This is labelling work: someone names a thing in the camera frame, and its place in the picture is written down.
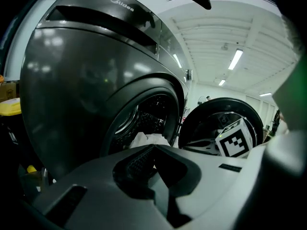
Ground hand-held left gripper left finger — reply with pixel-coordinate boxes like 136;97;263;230
31;144;168;230

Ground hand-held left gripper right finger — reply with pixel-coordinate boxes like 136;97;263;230
155;144;264;230

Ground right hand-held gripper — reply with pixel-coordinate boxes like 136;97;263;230
215;118;254;158

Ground cream white clothes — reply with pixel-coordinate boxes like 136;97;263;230
129;132;171;150

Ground black washing machine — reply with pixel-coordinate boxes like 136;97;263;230
19;0;193;180

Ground round black washer door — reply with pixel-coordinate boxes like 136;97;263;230
177;97;264;157

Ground person's grey sweatshirt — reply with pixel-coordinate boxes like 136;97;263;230
272;15;307;132

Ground long ceiling light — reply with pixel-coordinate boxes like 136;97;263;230
227;48;244;70

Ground black bin yellow lid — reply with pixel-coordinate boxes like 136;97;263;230
0;97;23;153

